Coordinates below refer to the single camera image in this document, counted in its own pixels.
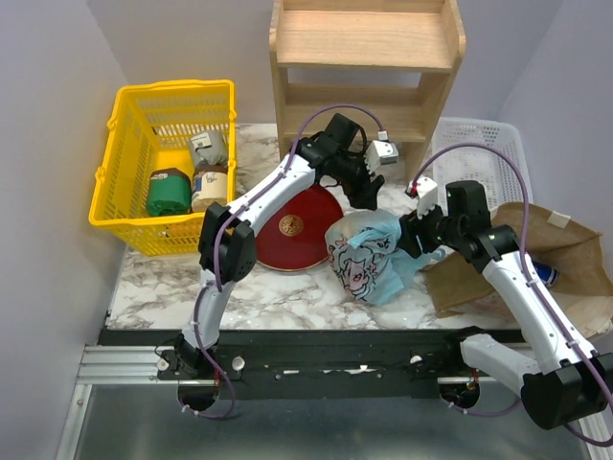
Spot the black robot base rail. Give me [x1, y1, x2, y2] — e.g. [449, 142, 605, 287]
[99, 330, 487, 403]

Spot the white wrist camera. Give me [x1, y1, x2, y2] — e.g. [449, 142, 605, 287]
[406, 176, 438, 219]
[364, 140, 398, 173]

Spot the light blue plastic bag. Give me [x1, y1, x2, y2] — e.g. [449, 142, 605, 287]
[325, 209, 445, 306]

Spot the aluminium frame profile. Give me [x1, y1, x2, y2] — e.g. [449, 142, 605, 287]
[53, 343, 167, 460]

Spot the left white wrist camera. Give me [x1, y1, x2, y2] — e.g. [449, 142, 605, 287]
[364, 140, 398, 173]

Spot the green wrapped food package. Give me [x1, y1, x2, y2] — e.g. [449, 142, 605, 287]
[146, 168, 192, 217]

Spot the yellow plastic shopping basket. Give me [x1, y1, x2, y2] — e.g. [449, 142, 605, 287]
[89, 80, 237, 256]

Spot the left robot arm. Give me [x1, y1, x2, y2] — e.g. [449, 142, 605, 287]
[173, 113, 397, 379]

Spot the purple cable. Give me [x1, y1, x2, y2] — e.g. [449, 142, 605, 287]
[409, 142, 613, 448]
[179, 103, 390, 421]

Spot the white plastic mesh basket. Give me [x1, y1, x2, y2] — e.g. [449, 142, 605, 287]
[431, 117, 533, 209]

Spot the grey wrapped food package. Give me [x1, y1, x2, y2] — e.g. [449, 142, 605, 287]
[188, 129, 229, 169]

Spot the wooden shelf rack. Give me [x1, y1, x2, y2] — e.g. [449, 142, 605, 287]
[269, 0, 466, 177]

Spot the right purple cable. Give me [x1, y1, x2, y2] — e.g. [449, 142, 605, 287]
[409, 142, 613, 448]

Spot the red round lacquer tray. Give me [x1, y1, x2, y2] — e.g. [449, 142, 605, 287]
[256, 185, 343, 271]

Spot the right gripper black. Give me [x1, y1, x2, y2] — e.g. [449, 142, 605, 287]
[396, 195, 465, 259]

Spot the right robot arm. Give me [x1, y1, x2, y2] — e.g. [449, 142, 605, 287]
[398, 178, 612, 429]

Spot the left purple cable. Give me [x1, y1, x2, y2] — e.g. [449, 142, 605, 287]
[179, 103, 390, 421]

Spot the blue drink can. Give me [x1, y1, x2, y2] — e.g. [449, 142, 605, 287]
[533, 261, 559, 288]

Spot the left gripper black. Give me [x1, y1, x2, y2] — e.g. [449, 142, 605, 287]
[330, 148, 384, 211]

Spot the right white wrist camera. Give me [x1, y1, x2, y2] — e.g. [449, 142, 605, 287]
[406, 176, 438, 219]

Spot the brown paper grocery bag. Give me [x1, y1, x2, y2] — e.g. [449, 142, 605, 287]
[424, 204, 612, 337]

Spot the beige wrapped food package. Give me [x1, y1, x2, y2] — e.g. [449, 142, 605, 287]
[191, 165, 228, 213]

